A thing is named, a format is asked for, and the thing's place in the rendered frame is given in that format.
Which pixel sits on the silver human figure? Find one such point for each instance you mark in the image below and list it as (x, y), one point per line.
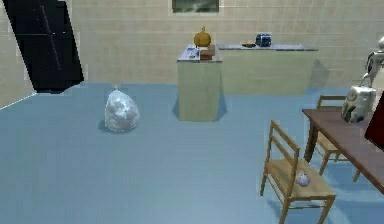
(361, 100)

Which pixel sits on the narrow pale green cupboard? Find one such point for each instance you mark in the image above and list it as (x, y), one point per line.
(199, 90)

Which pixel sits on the grey sink basin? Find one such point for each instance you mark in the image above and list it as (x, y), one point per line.
(192, 53)

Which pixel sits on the brown bread loaf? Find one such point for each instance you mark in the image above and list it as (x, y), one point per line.
(207, 53)

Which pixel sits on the white rubbish bag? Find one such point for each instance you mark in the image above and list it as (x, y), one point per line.
(121, 111)

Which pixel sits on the orange round kettle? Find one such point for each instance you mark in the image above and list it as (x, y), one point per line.
(202, 38)

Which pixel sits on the long pale green cupboard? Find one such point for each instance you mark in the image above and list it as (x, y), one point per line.
(266, 70)

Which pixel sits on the small dark dish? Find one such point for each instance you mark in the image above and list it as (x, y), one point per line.
(248, 43)

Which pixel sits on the dark framed window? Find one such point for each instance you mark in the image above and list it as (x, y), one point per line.
(195, 6)

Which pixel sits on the wooden chair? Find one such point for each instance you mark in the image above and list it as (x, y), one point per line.
(328, 143)
(293, 173)

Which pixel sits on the small white round ball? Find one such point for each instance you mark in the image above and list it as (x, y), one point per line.
(302, 179)

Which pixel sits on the brown wooden table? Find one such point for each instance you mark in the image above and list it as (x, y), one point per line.
(350, 140)

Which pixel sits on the dark red box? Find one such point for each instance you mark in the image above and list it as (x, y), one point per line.
(376, 126)

